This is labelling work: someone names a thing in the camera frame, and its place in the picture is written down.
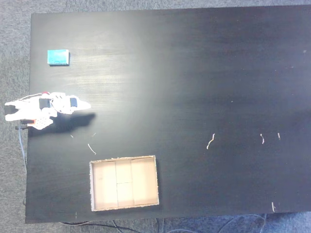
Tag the long curved cardboard scrap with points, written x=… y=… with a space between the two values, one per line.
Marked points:
x=92 y=149

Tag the shallow cardboard box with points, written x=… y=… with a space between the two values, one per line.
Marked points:
x=145 y=184

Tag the wavy cardboard scrap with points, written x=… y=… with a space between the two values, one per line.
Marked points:
x=210 y=142

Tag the green block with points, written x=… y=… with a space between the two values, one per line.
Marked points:
x=58 y=57

